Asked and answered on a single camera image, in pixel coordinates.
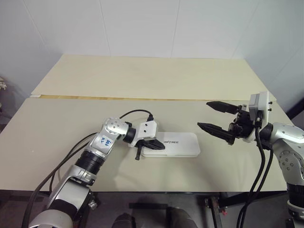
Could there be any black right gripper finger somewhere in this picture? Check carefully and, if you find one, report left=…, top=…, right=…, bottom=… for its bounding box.
left=206, top=101, right=239, bottom=114
left=197, top=122, right=236, bottom=146

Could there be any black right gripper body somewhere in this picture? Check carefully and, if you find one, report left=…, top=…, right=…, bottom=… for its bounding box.
left=228, top=104, right=256, bottom=140

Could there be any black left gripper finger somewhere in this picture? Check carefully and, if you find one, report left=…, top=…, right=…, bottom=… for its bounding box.
left=142, top=139, right=166, bottom=151
left=134, top=144, right=143, bottom=162

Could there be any white rectangular plastic case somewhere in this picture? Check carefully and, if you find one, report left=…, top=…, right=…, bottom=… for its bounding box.
left=142, top=131, right=201, bottom=159

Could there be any dark rounded shape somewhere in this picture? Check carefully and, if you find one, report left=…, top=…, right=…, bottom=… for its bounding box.
left=112, top=212, right=139, bottom=228

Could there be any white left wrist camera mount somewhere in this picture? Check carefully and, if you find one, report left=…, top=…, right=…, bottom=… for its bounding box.
left=129, top=120, right=158, bottom=147

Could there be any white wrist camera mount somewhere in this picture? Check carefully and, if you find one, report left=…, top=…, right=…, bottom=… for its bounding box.
left=129, top=120, right=158, bottom=147
left=244, top=90, right=274, bottom=143

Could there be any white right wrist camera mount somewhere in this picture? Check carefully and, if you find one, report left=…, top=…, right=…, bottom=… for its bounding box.
left=244, top=90, right=274, bottom=143

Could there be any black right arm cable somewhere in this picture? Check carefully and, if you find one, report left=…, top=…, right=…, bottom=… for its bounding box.
left=237, top=111, right=274, bottom=228

